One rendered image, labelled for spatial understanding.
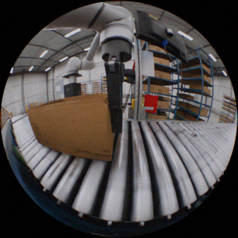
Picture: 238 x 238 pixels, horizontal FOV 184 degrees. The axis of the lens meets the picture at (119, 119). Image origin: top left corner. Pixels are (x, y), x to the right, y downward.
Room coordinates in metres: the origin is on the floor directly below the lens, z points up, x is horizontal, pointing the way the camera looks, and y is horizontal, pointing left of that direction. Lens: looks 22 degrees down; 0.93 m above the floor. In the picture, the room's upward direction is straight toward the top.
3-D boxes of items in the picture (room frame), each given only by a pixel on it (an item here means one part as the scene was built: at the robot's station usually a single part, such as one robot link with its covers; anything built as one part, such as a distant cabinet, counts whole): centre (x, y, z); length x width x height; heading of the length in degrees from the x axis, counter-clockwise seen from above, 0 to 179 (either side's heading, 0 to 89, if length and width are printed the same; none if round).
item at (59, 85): (3.88, 3.88, 1.02); 1.30 x 0.50 x 2.05; 72
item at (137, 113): (0.47, -0.12, 1.11); 0.12 x 0.05 x 0.88; 84
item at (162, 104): (1.07, -0.56, 0.79); 0.40 x 0.30 x 0.10; 175
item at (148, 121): (0.45, -0.27, 0.70); 11.18 x 0.04 x 0.08; 84
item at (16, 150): (0.00, 0.30, 0.81); 0.07 x 0.01 x 0.07; 84
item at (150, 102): (0.48, -0.19, 0.85); 0.16 x 0.01 x 0.13; 84
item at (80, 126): (0.28, 0.21, 0.83); 0.39 x 0.29 x 0.17; 89
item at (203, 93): (1.08, -1.51, 0.98); 0.98 x 0.49 x 1.96; 174
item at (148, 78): (1.31, -0.63, 0.98); 0.98 x 0.49 x 1.96; 174
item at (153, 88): (1.07, -0.56, 0.99); 0.40 x 0.30 x 0.10; 170
